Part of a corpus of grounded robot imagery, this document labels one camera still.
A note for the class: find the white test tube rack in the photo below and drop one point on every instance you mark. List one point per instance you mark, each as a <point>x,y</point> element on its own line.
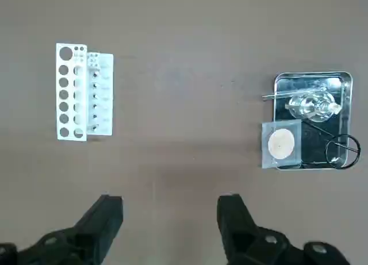
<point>69,75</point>

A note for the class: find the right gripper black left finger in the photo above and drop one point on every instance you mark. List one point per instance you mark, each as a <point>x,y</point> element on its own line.
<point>97,224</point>

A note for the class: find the clear glass stirring rod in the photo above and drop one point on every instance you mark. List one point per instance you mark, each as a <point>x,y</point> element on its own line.
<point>287,95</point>

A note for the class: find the stainless steel tray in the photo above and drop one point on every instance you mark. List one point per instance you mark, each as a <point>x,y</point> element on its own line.
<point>304,81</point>

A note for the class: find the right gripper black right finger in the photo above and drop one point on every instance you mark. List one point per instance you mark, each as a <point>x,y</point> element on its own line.
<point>238,227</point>

